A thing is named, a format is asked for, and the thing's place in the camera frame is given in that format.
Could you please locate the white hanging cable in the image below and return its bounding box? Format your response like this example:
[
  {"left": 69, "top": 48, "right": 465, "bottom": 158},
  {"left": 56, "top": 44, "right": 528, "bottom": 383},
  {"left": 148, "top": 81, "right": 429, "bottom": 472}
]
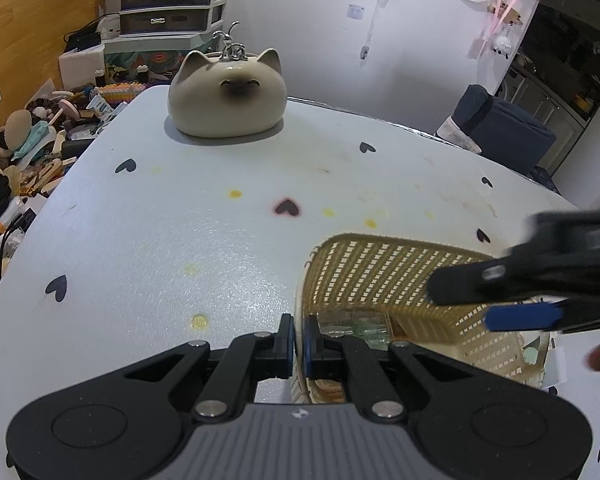
[{"left": 360, "top": 0, "right": 398, "bottom": 62}]

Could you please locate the colourful building block tray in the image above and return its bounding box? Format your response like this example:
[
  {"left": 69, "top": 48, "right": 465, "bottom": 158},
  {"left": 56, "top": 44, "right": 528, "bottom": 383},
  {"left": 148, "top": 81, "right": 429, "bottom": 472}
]
[{"left": 96, "top": 84, "right": 145, "bottom": 107}]

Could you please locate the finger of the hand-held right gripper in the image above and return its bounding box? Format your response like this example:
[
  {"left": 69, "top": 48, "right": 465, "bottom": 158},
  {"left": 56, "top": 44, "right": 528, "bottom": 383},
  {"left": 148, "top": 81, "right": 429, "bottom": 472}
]
[
  {"left": 485, "top": 300, "right": 600, "bottom": 334},
  {"left": 425, "top": 255, "right": 600, "bottom": 307}
]

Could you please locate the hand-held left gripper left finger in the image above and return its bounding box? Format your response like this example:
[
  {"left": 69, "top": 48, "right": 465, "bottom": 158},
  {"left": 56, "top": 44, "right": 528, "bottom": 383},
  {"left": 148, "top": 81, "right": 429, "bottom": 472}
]
[{"left": 124, "top": 313, "right": 295, "bottom": 424}]

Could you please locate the white storage box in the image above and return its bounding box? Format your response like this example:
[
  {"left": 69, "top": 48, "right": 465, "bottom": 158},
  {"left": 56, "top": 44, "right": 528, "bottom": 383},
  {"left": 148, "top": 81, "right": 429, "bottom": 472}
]
[{"left": 58, "top": 44, "right": 107, "bottom": 92}]

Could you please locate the beige plush toy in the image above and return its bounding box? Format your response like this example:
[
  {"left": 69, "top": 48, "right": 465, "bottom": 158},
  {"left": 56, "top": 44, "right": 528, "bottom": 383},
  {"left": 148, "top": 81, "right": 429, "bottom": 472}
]
[{"left": 0, "top": 109, "right": 34, "bottom": 155}]

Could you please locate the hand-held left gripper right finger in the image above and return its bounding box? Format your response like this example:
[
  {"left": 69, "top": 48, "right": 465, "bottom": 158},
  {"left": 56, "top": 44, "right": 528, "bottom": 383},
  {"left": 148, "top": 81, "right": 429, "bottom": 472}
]
[{"left": 302, "top": 314, "right": 482, "bottom": 424}]

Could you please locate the beige woven plastic basket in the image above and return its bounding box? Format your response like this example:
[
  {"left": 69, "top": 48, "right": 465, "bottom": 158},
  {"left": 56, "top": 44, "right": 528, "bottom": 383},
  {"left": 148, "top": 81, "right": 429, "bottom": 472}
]
[{"left": 294, "top": 233, "right": 552, "bottom": 405}]

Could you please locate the colourful printed box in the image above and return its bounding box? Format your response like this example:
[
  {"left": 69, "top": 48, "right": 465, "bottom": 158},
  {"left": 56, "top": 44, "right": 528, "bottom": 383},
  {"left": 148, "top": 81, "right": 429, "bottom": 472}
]
[{"left": 103, "top": 39, "right": 193, "bottom": 87}]

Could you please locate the cat-shaped ceramic jar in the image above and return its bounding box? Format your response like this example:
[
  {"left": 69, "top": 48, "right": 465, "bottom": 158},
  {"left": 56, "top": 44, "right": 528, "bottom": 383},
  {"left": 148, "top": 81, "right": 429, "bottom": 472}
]
[{"left": 167, "top": 48, "right": 287, "bottom": 139}]

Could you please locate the dark blue chair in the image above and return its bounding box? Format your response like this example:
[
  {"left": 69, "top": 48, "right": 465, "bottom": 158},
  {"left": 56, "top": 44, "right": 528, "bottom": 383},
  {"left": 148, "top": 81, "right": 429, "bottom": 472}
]
[{"left": 451, "top": 83, "right": 557, "bottom": 175}]

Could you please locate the silver bicycle figurine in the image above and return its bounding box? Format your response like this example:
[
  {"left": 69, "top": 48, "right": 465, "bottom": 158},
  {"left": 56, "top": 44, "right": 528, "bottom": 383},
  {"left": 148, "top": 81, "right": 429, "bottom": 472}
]
[{"left": 212, "top": 21, "right": 247, "bottom": 61}]

